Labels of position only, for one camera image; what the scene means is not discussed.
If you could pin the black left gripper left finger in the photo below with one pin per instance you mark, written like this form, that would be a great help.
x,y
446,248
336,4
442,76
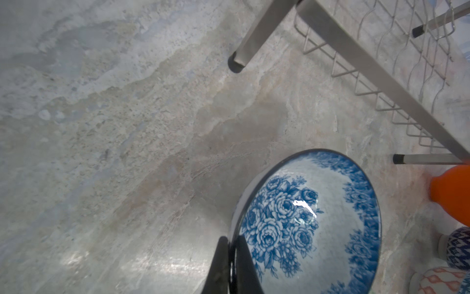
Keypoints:
x,y
218,277

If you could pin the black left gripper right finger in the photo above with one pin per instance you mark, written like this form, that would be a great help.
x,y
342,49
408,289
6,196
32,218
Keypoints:
x,y
244,276

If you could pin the blue floral bowl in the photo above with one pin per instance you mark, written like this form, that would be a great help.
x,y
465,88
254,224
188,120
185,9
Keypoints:
x,y
312,225

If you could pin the red geometric pattern bowl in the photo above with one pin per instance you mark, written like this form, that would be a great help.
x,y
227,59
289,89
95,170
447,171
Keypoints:
x,y
440,280

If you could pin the orange plastic bowl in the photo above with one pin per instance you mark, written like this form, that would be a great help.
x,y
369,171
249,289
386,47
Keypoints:
x,y
451,191

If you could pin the steel wire dish rack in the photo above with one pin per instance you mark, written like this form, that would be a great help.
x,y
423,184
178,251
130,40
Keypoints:
x,y
324,24

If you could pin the blue geometric pattern bowl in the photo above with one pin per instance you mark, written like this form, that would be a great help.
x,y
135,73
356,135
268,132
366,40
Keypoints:
x,y
455,248

